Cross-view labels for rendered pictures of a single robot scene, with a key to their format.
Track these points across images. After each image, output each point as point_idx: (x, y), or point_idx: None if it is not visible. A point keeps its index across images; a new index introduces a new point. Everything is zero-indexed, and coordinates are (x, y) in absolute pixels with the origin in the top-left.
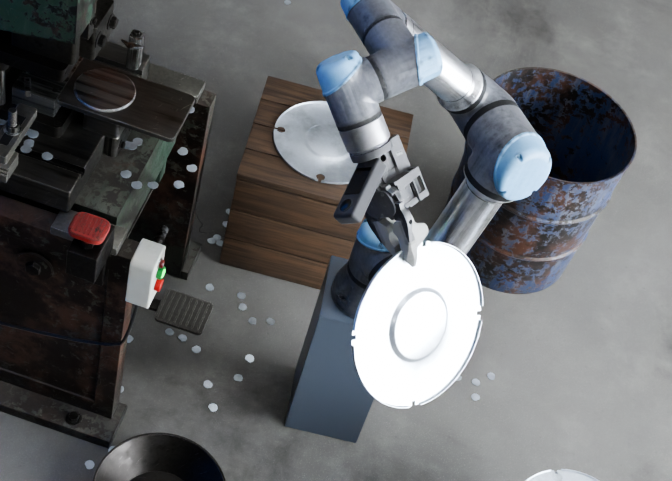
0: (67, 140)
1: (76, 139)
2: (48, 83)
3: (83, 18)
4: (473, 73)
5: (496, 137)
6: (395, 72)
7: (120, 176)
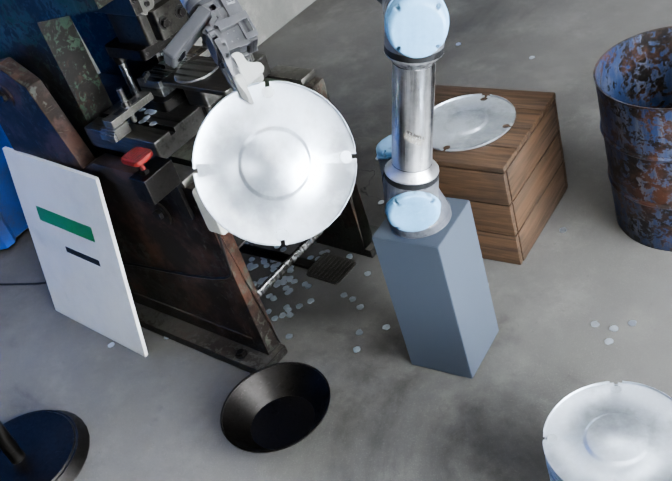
0: (173, 112)
1: (179, 111)
2: (161, 73)
3: None
4: None
5: None
6: None
7: None
